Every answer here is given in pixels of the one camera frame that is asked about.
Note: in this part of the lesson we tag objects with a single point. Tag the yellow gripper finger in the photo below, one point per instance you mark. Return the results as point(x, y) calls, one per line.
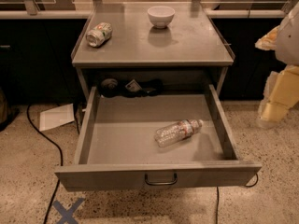
point(268, 41)
point(280, 94)

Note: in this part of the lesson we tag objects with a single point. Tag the clear plastic water bottle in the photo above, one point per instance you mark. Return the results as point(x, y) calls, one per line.
point(177, 132)

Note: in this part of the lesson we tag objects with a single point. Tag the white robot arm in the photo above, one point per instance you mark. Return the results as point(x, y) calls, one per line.
point(287, 49)

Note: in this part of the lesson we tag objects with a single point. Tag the grey counter cabinet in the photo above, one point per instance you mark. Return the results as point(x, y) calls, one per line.
point(190, 40)

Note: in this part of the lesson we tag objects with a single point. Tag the black device behind drawer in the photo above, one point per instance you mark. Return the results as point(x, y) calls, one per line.
point(111, 87)

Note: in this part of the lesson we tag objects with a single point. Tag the grey open top drawer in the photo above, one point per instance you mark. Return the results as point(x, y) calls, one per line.
point(116, 145)

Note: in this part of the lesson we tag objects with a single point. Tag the white ceramic bowl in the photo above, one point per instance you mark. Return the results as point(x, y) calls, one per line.
point(161, 16)

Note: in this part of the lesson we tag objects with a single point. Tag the white tag label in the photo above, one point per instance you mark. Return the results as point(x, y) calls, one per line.
point(133, 86)

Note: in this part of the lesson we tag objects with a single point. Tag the crushed green soda can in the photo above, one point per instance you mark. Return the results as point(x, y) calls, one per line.
point(99, 34)

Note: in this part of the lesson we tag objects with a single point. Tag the white paper sheet on floor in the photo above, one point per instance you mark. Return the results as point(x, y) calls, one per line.
point(56, 117)

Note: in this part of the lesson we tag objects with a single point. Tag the blue tape cross marker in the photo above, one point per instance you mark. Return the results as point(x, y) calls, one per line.
point(67, 214)

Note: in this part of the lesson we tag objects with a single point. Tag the black metal drawer handle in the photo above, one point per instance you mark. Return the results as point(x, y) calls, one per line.
point(159, 183)

